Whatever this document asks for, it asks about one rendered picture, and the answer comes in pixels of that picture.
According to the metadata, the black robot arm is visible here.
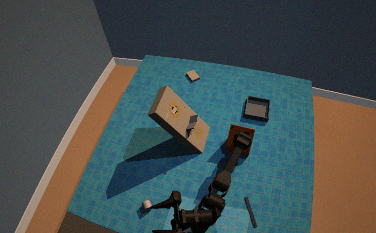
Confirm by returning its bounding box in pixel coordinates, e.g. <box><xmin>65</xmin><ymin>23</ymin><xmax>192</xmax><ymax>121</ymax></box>
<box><xmin>191</xmin><ymin>131</ymin><xmax>252</xmax><ymax>233</ymax></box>

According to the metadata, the beige cylinder with two slots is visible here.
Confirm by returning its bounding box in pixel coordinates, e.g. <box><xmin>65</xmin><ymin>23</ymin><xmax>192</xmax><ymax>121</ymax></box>
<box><xmin>171</xmin><ymin>106</ymin><xmax>178</xmax><ymax>115</ymax></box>

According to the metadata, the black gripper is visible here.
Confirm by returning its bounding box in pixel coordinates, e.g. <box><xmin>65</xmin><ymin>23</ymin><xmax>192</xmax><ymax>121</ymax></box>
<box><xmin>150</xmin><ymin>191</ymin><xmax>201</xmax><ymax>233</ymax></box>

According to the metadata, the brown cylinder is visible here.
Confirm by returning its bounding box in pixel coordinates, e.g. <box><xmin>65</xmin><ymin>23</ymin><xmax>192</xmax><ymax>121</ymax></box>
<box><xmin>142</xmin><ymin>200</ymin><xmax>151</xmax><ymax>211</ymax></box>

